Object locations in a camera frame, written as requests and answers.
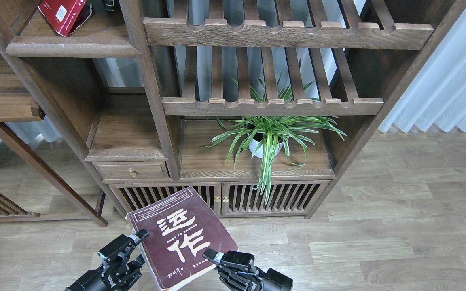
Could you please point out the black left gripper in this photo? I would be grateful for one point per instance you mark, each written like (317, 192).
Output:
(115, 272)

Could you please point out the red paperback book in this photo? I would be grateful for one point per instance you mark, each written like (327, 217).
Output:
(65, 16)

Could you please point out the small dark object top shelf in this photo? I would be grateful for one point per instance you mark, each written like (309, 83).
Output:
(109, 5)

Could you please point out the white plant pot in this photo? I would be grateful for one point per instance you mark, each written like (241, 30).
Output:
(258, 150)

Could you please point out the brass drawer knob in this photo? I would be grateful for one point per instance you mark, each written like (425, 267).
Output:
(132, 172)

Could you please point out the dark maroon book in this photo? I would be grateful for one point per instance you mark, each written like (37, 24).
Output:
(180, 228)

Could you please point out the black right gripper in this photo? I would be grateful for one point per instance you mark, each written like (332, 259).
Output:
(238, 272)

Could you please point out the dark wooden bookshelf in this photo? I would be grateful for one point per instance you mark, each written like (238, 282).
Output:
(141, 87)

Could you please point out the white sheer curtain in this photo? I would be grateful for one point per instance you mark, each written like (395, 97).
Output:
(437, 96)

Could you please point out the green spider plant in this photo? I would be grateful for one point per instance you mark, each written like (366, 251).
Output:
(273, 128)

